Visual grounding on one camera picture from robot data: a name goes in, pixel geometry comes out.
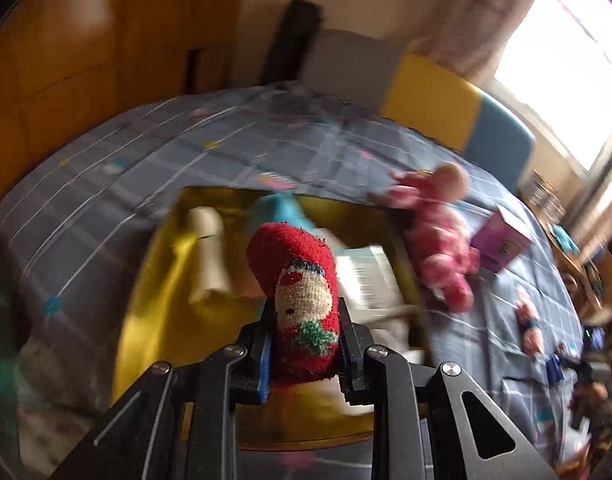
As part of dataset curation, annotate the purple printed carton box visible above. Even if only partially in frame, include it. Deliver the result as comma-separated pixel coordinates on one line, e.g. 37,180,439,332
470,205,534,273

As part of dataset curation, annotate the pale curtain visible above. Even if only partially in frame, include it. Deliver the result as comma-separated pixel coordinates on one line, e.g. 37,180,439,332
426,0,551,81

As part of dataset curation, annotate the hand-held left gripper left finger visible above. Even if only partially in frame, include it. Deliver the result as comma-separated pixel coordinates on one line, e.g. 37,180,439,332
48,305,277,480

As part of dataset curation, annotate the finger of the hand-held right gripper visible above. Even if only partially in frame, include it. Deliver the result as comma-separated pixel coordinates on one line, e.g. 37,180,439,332
546,352,594,386

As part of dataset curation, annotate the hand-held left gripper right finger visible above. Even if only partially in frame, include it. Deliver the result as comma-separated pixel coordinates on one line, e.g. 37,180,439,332
336,297,559,480

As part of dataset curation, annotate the red santa sock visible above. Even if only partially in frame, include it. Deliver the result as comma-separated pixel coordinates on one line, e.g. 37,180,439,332
246,221,343,386

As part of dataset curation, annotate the bright window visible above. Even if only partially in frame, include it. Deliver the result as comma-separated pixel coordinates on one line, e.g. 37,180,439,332
493,0,612,171

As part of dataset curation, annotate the pink spotted giraffe plush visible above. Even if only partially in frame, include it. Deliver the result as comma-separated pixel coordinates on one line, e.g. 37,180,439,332
386,161,481,313

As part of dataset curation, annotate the wooden wardrobe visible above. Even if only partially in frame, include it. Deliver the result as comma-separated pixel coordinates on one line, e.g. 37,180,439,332
0,0,251,201

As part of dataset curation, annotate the black hanging cloth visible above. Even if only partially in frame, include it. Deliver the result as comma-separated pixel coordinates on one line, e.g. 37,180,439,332
265,0,323,86

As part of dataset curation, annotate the multicolour padded headboard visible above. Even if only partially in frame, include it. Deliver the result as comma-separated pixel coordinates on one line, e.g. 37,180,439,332
301,30,536,191

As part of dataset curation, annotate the gold storage box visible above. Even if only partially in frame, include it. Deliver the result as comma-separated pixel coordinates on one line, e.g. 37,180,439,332
111,186,434,453

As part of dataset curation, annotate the wooden side table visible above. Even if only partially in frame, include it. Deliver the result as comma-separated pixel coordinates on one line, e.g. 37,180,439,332
556,245,612,321

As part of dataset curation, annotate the grey checked printed blanket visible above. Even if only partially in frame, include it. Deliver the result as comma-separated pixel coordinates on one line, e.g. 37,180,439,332
0,82,586,480

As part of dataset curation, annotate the white wet wipes packet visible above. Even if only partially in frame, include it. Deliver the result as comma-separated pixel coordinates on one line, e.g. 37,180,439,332
333,245,417,321

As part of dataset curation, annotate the cream sock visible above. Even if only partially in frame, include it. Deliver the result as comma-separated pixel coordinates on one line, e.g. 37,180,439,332
186,206,233,306

